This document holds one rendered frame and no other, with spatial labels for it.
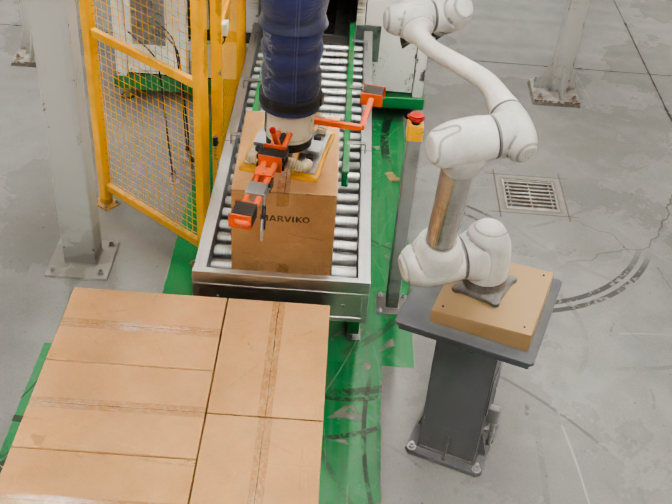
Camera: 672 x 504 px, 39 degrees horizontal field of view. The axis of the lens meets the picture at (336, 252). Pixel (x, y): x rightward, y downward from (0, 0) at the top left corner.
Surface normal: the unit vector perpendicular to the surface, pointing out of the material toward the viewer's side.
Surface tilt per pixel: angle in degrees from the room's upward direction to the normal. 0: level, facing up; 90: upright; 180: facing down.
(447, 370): 90
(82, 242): 90
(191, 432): 0
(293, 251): 90
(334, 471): 0
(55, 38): 90
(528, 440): 0
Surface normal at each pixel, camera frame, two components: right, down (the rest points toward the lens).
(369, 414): 0.07, -0.79
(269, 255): -0.02, 0.62
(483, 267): 0.21, 0.58
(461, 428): -0.38, 0.55
